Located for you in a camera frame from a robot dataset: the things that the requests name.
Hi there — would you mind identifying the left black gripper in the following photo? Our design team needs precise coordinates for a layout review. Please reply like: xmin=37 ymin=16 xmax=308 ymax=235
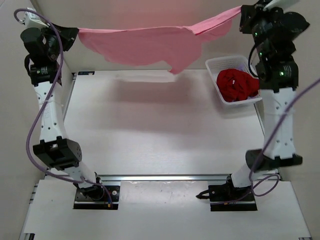
xmin=41 ymin=21 xmax=79 ymax=61

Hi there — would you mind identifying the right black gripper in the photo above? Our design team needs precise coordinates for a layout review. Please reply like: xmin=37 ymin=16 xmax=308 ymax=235
xmin=239 ymin=0 xmax=286 ymax=59

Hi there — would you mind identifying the pink t shirt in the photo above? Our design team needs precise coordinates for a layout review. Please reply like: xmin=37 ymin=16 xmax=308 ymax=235
xmin=78 ymin=6 xmax=241 ymax=74

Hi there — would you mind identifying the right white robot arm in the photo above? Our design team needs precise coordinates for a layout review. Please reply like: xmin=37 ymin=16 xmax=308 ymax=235
xmin=197 ymin=0 xmax=310 ymax=205

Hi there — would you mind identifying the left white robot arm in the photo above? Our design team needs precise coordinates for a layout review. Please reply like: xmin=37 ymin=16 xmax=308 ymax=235
xmin=20 ymin=26 xmax=107 ymax=201

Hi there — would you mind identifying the blue table label sticker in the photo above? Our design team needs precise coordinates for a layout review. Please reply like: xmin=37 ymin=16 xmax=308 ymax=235
xmin=77 ymin=71 xmax=95 ymax=76

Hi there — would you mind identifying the white plastic basket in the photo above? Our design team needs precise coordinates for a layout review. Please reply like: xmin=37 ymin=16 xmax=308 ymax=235
xmin=205 ymin=55 xmax=262 ymax=108

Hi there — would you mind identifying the red t shirt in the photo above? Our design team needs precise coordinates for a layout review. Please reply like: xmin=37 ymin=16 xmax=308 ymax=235
xmin=216 ymin=68 xmax=260 ymax=103

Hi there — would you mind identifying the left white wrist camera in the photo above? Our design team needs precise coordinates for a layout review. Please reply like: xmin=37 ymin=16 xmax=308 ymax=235
xmin=18 ymin=8 xmax=50 ymax=30

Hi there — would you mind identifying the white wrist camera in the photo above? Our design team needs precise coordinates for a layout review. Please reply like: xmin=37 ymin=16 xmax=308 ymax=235
xmin=263 ymin=0 xmax=300 ymax=11
xmin=18 ymin=8 xmax=50 ymax=30

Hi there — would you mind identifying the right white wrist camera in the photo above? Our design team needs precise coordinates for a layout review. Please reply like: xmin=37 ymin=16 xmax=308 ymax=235
xmin=263 ymin=0 xmax=300 ymax=11

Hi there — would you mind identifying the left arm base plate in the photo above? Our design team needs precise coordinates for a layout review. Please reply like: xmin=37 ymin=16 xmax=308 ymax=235
xmin=73 ymin=183 xmax=121 ymax=210

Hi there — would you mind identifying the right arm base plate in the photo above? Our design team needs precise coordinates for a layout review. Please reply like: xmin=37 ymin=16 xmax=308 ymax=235
xmin=208 ymin=184 xmax=258 ymax=212

